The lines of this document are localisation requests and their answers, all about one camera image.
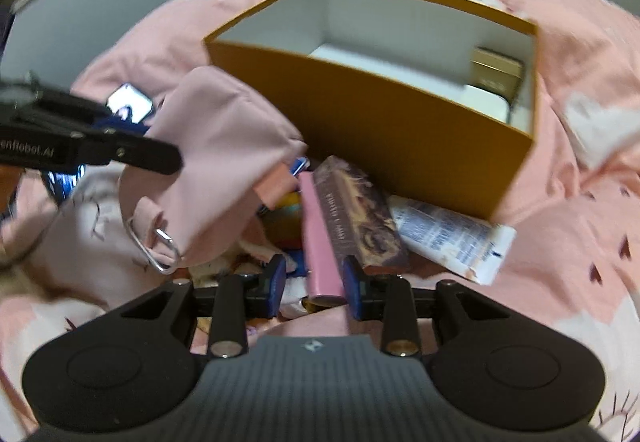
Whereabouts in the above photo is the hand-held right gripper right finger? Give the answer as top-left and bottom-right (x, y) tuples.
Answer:
(342, 256), (501, 359)

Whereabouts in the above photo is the gold small box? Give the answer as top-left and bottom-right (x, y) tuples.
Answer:
(470, 46), (526, 102)

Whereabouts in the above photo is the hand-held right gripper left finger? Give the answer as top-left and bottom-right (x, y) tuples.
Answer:
(120, 254), (288, 359)

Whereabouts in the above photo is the pink embossed case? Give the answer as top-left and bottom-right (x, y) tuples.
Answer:
(297, 172), (347, 310)

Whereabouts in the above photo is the smartphone with lit screen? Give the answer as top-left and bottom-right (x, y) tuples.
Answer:
(42, 82), (155, 205)

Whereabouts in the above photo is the orange cardboard box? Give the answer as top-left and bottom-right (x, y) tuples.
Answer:
(204, 0), (541, 223)

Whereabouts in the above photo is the silver carabiner clip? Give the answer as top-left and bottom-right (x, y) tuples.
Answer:
(127, 217), (182, 275)

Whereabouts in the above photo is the white printed tube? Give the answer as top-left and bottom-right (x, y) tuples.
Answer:
(387, 194), (518, 285)

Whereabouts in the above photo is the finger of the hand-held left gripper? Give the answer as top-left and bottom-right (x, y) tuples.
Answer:
(75, 128), (184, 175)

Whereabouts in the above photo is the white flat item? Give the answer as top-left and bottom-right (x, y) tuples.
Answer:
(460, 84), (516, 123)

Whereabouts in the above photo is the dark printed card box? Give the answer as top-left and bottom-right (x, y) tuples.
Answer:
(312, 155), (411, 273)

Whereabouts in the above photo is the pink cloth pouch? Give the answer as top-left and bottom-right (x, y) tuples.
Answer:
(117, 66), (308, 273)

